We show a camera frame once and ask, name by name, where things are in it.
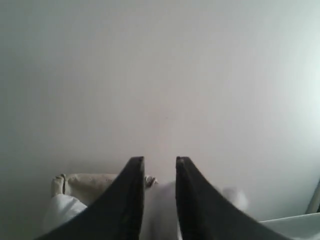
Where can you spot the cream lace basket liner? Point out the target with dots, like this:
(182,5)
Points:
(87,187)

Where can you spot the white t-shirt red lettering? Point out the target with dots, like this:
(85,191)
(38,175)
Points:
(160,219)

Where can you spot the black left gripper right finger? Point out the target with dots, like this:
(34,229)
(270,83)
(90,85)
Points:
(204,214)

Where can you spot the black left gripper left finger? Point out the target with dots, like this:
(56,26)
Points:
(116,215)

